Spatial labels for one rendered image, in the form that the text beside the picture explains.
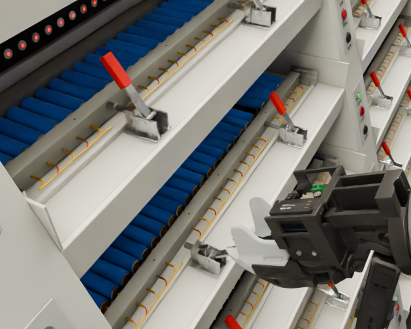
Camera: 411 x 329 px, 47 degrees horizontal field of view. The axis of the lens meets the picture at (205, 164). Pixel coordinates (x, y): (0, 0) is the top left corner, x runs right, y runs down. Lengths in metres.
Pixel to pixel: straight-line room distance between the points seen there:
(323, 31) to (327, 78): 0.09
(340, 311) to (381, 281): 0.57
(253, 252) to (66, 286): 0.19
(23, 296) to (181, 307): 0.23
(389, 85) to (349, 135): 0.36
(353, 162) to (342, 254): 0.56
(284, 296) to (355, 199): 0.40
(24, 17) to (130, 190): 0.17
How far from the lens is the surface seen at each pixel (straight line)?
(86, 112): 0.49
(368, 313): 0.49
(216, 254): 0.57
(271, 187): 0.69
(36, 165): 0.46
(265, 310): 0.78
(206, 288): 0.58
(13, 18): 0.39
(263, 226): 0.53
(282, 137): 0.76
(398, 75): 1.33
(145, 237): 0.61
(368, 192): 0.41
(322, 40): 0.87
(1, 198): 0.36
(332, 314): 1.01
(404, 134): 1.44
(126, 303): 0.55
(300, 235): 0.42
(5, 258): 0.37
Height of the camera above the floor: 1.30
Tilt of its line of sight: 30 degrees down
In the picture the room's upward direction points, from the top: 22 degrees counter-clockwise
